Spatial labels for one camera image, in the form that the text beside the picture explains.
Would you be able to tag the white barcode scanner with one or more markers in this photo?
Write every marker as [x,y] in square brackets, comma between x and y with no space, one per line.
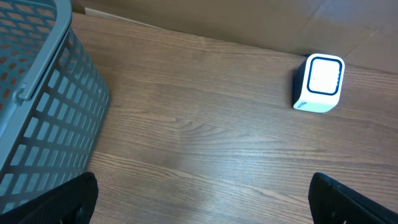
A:
[317,83]

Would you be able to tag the grey plastic mesh basket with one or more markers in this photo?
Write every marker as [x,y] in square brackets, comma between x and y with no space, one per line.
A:
[53,100]

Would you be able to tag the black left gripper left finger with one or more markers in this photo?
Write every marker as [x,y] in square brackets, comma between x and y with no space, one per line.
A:
[70,203]

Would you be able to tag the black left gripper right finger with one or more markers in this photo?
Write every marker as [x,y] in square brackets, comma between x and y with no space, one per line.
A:
[332,202]

